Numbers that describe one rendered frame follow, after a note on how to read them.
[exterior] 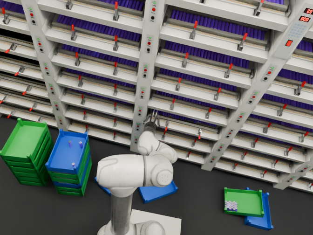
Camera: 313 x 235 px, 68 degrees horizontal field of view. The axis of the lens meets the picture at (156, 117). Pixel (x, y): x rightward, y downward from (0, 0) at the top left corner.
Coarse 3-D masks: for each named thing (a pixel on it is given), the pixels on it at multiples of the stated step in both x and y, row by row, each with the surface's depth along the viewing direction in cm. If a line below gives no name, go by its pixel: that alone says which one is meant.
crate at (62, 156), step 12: (60, 132) 169; (72, 132) 171; (60, 144) 169; (72, 144) 170; (84, 144) 166; (60, 156) 163; (72, 156) 164; (48, 168) 153; (60, 168) 152; (72, 168) 158
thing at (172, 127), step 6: (150, 108) 188; (156, 120) 185; (162, 120) 185; (180, 120) 186; (186, 120) 187; (162, 126) 185; (168, 126) 184; (174, 126) 184; (180, 126) 185; (186, 126) 185; (210, 126) 186; (216, 126) 187; (186, 132) 184; (192, 132) 184; (204, 132) 184; (210, 132) 184; (210, 138) 184; (216, 138) 183
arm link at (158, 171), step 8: (144, 160) 95; (152, 160) 96; (160, 160) 97; (168, 160) 101; (144, 168) 93; (152, 168) 94; (160, 168) 92; (168, 168) 93; (144, 176) 93; (152, 176) 91; (160, 176) 91; (168, 176) 92; (144, 184) 94; (152, 184) 95; (160, 184) 91; (168, 184) 93
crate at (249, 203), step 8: (232, 192) 205; (240, 192) 203; (248, 192) 200; (256, 192) 197; (232, 200) 200; (240, 200) 199; (248, 200) 197; (256, 200) 196; (240, 208) 194; (248, 208) 193; (256, 208) 191; (256, 216) 187
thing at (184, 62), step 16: (160, 48) 141; (176, 48) 142; (192, 48) 143; (160, 64) 141; (176, 64) 141; (192, 64) 142; (208, 64) 142; (224, 64) 140; (240, 64) 141; (256, 64) 139; (224, 80) 141; (240, 80) 140
